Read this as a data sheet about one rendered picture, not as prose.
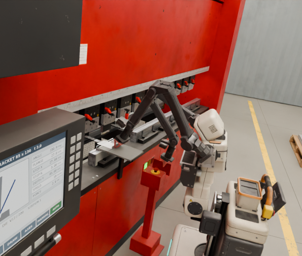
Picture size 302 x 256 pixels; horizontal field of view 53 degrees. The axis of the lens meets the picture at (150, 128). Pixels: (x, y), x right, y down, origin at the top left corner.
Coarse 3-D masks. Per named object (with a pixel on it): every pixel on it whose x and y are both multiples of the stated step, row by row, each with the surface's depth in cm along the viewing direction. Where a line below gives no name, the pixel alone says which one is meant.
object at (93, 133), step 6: (162, 102) 355; (150, 108) 328; (162, 108) 360; (132, 114) 296; (144, 114) 321; (90, 132) 241; (96, 132) 248; (108, 132) 265; (84, 138) 235; (96, 138) 251; (84, 144) 239
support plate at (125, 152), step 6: (102, 150) 209; (108, 150) 208; (114, 150) 210; (120, 150) 211; (126, 150) 212; (132, 150) 214; (138, 150) 215; (120, 156) 203; (126, 156) 203; (132, 156) 205
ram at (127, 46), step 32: (96, 0) 162; (128, 0) 188; (160, 0) 224; (192, 0) 277; (96, 32) 169; (128, 32) 198; (160, 32) 238; (192, 32) 300; (96, 64) 178; (128, 64) 209; (160, 64) 255; (192, 64) 326; (64, 96) 161
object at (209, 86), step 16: (240, 0) 349; (224, 16) 362; (240, 16) 368; (224, 32) 366; (224, 48) 371; (224, 64) 376; (208, 80) 391; (224, 80) 390; (192, 96) 406; (208, 96) 396
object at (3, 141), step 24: (24, 120) 82; (48, 120) 84; (72, 120) 87; (0, 144) 67; (24, 144) 70; (72, 144) 89; (72, 168) 92; (72, 192) 96; (72, 216) 100; (24, 240) 80
